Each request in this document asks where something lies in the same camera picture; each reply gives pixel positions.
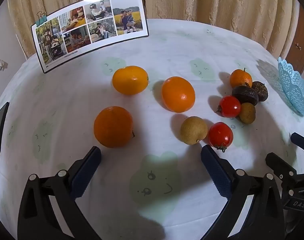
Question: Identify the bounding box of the dark passion fruit front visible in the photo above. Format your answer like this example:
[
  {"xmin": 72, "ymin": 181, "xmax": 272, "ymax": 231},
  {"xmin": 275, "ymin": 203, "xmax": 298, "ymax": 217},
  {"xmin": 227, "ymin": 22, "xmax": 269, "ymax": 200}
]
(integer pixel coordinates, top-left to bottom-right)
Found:
[{"xmin": 232, "ymin": 85, "xmax": 259, "ymax": 106}]

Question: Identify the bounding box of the beige curtain right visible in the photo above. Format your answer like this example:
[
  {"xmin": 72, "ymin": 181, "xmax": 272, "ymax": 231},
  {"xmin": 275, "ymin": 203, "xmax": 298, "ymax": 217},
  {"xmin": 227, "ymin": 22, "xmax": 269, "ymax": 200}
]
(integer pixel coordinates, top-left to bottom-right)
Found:
[{"xmin": 145, "ymin": 0, "xmax": 300, "ymax": 58}]

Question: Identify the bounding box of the brown kiwi-like fruit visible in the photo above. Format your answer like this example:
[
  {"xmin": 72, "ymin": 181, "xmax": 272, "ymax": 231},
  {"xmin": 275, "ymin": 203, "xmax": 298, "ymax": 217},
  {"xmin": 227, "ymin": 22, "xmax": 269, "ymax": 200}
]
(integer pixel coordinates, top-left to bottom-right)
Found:
[{"xmin": 180, "ymin": 116, "xmax": 208, "ymax": 145}]

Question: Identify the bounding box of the yellow-orange citrus fruit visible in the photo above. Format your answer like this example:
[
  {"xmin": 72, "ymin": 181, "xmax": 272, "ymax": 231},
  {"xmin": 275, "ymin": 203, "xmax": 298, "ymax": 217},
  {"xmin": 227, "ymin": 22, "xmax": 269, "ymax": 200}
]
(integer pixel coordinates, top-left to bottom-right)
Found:
[{"xmin": 112, "ymin": 66, "xmax": 149, "ymax": 95}]

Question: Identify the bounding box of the teal binder clip left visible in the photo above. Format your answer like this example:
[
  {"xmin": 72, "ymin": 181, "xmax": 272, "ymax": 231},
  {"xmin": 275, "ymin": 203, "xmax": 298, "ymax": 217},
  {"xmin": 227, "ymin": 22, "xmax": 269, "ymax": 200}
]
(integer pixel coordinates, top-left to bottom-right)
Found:
[{"xmin": 35, "ymin": 11, "xmax": 47, "ymax": 27}]

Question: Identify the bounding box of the red cherry tomato back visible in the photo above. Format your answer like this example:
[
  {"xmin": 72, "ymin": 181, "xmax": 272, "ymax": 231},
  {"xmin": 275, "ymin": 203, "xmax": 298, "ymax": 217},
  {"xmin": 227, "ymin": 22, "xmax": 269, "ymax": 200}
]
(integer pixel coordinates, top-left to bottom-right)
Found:
[{"xmin": 217, "ymin": 95, "xmax": 241, "ymax": 118}]

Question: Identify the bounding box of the photo collage card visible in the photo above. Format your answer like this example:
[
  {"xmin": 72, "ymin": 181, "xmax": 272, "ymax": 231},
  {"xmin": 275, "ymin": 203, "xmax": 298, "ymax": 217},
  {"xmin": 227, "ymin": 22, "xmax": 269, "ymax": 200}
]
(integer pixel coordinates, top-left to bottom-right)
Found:
[{"xmin": 31, "ymin": 0, "xmax": 149, "ymax": 73}]

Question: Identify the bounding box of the wooden door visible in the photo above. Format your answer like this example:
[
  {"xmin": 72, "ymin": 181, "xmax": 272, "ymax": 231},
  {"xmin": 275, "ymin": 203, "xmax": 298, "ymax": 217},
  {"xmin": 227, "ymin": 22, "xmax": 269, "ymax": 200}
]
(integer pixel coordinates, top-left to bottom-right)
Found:
[{"xmin": 286, "ymin": 5, "xmax": 304, "ymax": 74}]

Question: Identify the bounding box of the small mandarin with stem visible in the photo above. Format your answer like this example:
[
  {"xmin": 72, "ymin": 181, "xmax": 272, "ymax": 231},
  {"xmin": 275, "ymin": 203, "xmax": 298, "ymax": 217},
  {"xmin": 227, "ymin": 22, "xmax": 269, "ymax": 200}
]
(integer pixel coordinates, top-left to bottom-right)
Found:
[{"xmin": 230, "ymin": 69, "xmax": 253, "ymax": 88}]

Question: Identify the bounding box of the large rough orange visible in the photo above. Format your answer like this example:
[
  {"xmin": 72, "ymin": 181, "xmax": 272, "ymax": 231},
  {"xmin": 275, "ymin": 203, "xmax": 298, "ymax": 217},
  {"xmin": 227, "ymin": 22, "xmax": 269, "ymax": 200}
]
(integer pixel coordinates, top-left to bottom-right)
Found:
[{"xmin": 93, "ymin": 106, "xmax": 134, "ymax": 148}]

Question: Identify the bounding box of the red cherry tomato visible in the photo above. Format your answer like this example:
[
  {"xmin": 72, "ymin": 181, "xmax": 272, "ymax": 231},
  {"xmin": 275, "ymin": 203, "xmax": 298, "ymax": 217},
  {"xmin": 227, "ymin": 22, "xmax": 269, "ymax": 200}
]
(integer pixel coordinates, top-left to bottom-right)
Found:
[
  {"xmin": 208, "ymin": 122, "xmax": 234, "ymax": 152},
  {"xmin": 217, "ymin": 95, "xmax": 241, "ymax": 118}
]

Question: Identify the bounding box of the smooth orange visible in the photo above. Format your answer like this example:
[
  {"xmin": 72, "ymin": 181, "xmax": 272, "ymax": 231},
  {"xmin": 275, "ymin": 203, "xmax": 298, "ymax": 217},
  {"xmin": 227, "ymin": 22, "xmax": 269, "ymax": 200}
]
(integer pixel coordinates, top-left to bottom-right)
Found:
[{"xmin": 161, "ymin": 76, "xmax": 195, "ymax": 113}]

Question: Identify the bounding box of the white printed tablecloth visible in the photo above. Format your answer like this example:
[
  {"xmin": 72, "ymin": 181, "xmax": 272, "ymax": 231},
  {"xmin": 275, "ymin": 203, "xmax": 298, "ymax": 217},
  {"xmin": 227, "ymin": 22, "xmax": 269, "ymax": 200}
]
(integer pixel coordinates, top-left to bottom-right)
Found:
[{"xmin": 0, "ymin": 20, "xmax": 304, "ymax": 239}]

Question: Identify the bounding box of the light blue lace basket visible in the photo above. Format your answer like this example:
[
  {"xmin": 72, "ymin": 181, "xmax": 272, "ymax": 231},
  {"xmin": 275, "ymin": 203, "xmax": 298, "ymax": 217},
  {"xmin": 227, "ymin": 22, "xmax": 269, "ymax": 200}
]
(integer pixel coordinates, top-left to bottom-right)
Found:
[{"xmin": 278, "ymin": 57, "xmax": 304, "ymax": 116}]

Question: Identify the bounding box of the red cherry tomato front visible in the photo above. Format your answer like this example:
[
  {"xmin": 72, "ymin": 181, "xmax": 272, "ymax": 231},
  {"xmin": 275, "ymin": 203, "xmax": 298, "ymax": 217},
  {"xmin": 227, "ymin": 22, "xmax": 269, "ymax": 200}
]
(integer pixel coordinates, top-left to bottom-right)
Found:
[{"xmin": 208, "ymin": 122, "xmax": 234, "ymax": 152}]

